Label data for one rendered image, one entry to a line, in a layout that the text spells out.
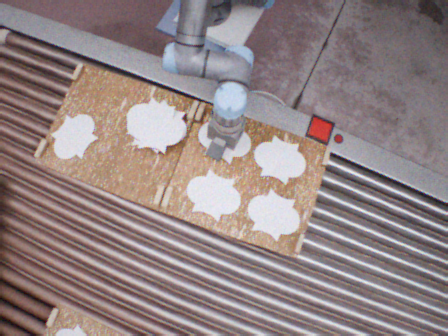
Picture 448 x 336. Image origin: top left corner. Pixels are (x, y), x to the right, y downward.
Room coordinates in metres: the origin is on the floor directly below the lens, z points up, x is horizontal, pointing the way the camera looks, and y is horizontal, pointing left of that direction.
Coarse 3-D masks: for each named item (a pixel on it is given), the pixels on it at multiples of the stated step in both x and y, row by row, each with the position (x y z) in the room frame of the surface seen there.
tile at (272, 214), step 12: (252, 204) 0.28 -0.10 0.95; (264, 204) 0.29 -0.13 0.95; (276, 204) 0.29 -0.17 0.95; (288, 204) 0.30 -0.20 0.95; (252, 216) 0.25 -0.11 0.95; (264, 216) 0.25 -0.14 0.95; (276, 216) 0.26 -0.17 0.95; (288, 216) 0.26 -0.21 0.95; (252, 228) 0.22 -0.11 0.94; (264, 228) 0.22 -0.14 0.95; (276, 228) 0.23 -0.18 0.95; (288, 228) 0.23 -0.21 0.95; (276, 240) 0.19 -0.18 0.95
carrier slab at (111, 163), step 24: (96, 72) 0.62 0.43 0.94; (72, 96) 0.53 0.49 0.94; (96, 96) 0.54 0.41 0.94; (120, 96) 0.55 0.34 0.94; (144, 96) 0.56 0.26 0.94; (168, 96) 0.57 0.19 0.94; (96, 120) 0.46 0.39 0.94; (120, 120) 0.47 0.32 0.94; (48, 144) 0.37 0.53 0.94; (96, 144) 0.39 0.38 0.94; (120, 144) 0.40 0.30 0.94; (72, 168) 0.30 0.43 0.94; (96, 168) 0.32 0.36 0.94; (120, 168) 0.33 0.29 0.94; (144, 168) 0.34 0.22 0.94; (168, 168) 0.35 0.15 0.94; (120, 192) 0.26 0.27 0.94; (144, 192) 0.27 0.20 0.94
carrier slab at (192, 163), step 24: (192, 144) 0.43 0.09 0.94; (312, 144) 0.49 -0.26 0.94; (192, 168) 0.36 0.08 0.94; (216, 168) 0.37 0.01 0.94; (240, 168) 0.38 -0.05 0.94; (312, 168) 0.42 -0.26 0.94; (240, 192) 0.31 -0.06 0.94; (264, 192) 0.32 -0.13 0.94; (288, 192) 0.34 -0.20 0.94; (312, 192) 0.35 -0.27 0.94; (192, 216) 0.23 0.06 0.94; (240, 216) 0.25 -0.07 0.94; (240, 240) 0.18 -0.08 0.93; (264, 240) 0.19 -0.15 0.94; (288, 240) 0.20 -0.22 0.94
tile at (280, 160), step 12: (264, 144) 0.46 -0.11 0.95; (276, 144) 0.47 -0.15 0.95; (288, 144) 0.47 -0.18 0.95; (264, 156) 0.43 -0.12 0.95; (276, 156) 0.43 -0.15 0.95; (288, 156) 0.44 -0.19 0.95; (300, 156) 0.44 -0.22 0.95; (264, 168) 0.39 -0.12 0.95; (276, 168) 0.40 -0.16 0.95; (288, 168) 0.40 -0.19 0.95; (300, 168) 0.41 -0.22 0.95
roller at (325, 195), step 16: (0, 64) 0.62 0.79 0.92; (16, 64) 0.63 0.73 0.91; (32, 80) 0.58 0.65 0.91; (48, 80) 0.58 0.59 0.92; (64, 96) 0.54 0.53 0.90; (320, 192) 0.35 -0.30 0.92; (336, 192) 0.36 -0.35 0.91; (352, 208) 0.32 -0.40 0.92; (368, 208) 0.33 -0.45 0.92; (384, 224) 0.29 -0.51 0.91; (400, 224) 0.29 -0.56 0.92; (416, 240) 0.25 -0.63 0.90; (432, 240) 0.26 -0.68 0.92
